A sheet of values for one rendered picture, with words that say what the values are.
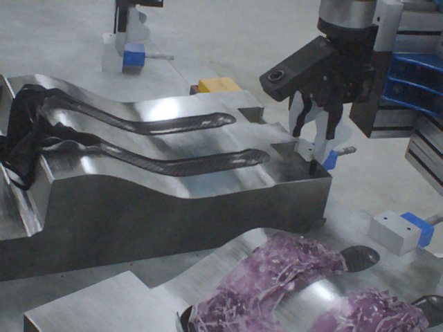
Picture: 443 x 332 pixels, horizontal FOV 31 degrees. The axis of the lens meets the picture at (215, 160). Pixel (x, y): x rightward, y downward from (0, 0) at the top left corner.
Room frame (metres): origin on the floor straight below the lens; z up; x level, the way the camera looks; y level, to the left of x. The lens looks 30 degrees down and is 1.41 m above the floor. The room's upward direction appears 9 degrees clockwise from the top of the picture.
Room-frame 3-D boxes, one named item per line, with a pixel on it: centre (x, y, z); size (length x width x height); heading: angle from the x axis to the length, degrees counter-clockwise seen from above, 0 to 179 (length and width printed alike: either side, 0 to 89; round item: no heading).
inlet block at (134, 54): (1.36, 0.17, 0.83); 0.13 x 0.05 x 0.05; 104
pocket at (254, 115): (1.05, -0.05, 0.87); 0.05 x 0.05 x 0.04; 28
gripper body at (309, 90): (1.07, -0.15, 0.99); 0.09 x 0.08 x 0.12; 126
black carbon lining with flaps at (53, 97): (0.90, 0.11, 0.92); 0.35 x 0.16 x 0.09; 118
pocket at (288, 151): (0.96, -0.10, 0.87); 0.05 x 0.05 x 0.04; 28
